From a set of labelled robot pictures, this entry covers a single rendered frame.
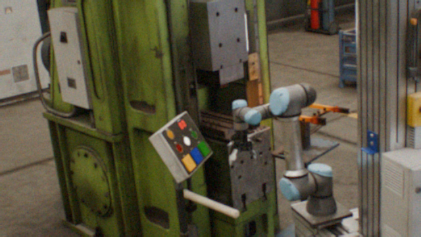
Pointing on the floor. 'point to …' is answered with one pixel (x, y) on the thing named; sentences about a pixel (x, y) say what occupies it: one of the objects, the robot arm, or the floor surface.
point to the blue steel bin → (347, 56)
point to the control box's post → (181, 207)
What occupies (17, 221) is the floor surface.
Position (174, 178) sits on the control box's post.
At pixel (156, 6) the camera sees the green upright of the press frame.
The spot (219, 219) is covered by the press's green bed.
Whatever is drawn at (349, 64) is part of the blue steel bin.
